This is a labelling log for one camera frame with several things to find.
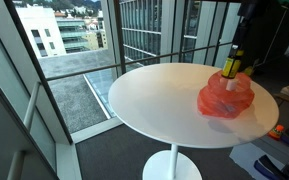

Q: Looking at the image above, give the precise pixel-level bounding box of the red plastic bag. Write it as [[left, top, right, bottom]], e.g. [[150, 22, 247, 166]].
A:
[[196, 69, 256, 119]]

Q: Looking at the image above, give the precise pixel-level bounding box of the yellow and brown bottle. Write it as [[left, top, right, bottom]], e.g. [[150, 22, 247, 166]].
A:
[[220, 44, 245, 80]]

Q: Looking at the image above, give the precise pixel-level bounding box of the white cylinder container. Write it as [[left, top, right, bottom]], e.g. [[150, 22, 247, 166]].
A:
[[225, 78, 240, 92]]

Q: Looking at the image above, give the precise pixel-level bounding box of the orange green toy cone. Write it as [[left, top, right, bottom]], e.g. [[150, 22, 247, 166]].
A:
[[268, 124, 285, 141]]

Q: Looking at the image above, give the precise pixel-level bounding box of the dark window frame post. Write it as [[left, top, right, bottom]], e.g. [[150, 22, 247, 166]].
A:
[[3, 0, 74, 145]]

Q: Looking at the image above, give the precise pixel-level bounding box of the white table pedestal base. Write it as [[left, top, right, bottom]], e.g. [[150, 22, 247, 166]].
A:
[[142, 143, 203, 180]]

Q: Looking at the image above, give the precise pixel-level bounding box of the thin hanging cable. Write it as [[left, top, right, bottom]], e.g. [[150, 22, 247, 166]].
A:
[[262, 7, 289, 65]]

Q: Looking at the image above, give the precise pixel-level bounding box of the white paper sheet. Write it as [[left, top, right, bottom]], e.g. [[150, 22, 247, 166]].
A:
[[229, 142, 269, 180]]

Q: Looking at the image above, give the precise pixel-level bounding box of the white handrail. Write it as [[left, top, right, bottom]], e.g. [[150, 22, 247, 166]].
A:
[[6, 81, 41, 180]]

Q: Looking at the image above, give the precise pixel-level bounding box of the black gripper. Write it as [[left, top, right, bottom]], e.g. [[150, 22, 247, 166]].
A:
[[232, 0, 260, 52]]

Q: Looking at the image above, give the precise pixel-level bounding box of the dark metal railing bar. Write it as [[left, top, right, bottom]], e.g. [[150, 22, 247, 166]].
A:
[[45, 39, 242, 82]]

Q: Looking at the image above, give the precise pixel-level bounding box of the yellow green small object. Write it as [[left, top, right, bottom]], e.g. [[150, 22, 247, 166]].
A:
[[244, 66, 255, 77]]

